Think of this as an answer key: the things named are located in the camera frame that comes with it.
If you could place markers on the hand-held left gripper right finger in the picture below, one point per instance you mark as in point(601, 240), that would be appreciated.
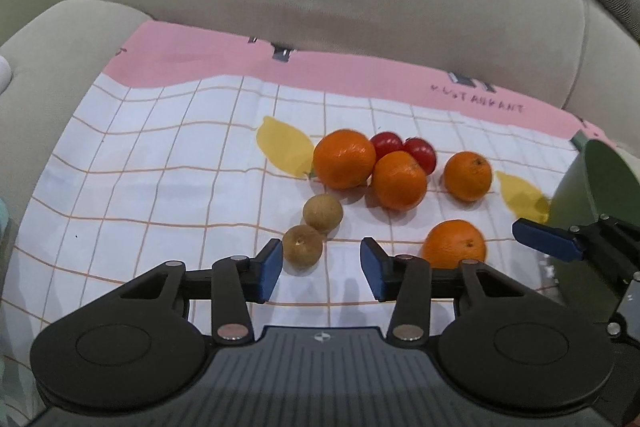
point(372, 266)

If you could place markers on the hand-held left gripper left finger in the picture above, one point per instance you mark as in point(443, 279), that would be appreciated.
point(272, 268)

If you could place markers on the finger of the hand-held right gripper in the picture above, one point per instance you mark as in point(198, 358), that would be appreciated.
point(547, 239)

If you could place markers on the brown longan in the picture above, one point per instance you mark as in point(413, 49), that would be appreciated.
point(302, 246)
point(323, 213)

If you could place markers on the green container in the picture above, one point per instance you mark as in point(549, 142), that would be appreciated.
point(600, 187)

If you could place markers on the large orange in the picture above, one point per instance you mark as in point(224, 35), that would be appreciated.
point(344, 159)

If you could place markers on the red cherry tomato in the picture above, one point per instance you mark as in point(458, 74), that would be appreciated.
point(386, 144)
point(421, 153)

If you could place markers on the pink and white checked cloth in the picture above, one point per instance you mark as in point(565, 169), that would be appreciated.
point(175, 157)

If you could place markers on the teal object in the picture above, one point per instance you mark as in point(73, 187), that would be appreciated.
point(2, 217)

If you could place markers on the white object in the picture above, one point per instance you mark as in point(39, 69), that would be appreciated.
point(3, 74)

